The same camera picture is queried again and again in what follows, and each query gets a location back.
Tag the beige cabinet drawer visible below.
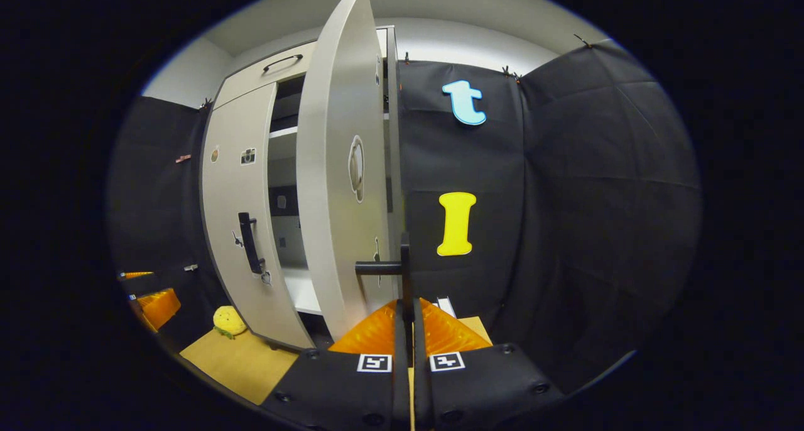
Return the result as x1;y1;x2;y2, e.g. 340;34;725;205
214;28;388;110

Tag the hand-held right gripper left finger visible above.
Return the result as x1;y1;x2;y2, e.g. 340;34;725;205
261;299;411;431

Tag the black door handle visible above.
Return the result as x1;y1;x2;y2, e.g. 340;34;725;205
355;233;413;322
237;212;266;275

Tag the beige double-door shoe cabinet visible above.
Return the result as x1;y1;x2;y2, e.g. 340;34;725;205
200;26;403;350

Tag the black backdrop cloth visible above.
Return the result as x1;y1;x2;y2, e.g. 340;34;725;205
107;38;701;394

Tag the black drawer handle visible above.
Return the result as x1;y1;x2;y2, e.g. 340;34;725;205
263;54;303;74

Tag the yellow plush toy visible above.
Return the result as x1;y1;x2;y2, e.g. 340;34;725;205
212;305;247;339

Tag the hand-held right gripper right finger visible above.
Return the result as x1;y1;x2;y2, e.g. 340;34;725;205
413;298;566;431

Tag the cherry sticker shoe cabinet door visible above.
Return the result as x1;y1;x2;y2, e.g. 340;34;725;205
295;0;403;341

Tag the camera sticker shoe cabinet door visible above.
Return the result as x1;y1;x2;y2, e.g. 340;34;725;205
200;82;315;350

